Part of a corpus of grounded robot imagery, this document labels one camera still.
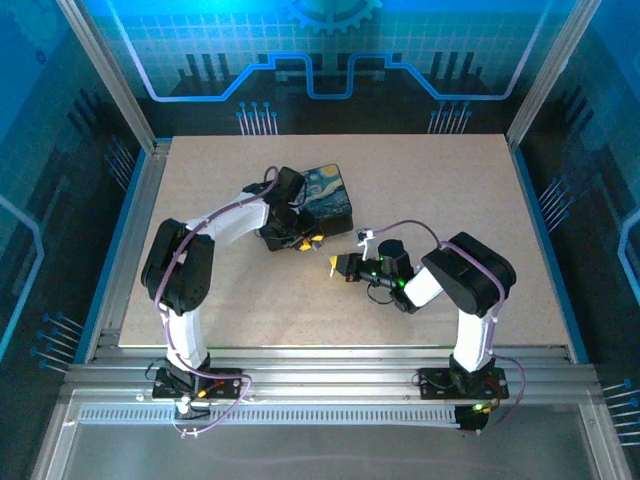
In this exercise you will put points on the chrome metal hook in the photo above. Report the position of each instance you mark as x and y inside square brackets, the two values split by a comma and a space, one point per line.
[317, 244]

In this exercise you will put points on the black box starry night lid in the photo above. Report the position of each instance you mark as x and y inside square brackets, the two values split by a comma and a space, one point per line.
[327, 197]

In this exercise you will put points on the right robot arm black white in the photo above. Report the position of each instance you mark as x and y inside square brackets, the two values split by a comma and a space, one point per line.
[470, 275]

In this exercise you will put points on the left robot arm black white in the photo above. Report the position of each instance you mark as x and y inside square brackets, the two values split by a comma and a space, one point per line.
[175, 270]

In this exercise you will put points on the black base plate left arm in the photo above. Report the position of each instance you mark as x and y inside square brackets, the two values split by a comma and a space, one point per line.
[225, 385]

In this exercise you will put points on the black base plate right arm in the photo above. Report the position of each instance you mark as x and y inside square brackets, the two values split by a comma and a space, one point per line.
[435, 382]

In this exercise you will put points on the black controller box green light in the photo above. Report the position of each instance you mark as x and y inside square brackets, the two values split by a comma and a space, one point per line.
[472, 422]

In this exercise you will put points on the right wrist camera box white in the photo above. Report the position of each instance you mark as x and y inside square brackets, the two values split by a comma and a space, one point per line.
[364, 234]

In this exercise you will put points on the aluminium cross rail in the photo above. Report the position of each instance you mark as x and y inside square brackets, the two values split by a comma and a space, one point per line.
[325, 370]

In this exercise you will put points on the aluminium side rail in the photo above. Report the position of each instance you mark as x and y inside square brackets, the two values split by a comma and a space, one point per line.
[132, 235]

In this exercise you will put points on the aluminium frame post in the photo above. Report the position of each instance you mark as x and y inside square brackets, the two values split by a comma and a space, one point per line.
[550, 75]
[110, 75]

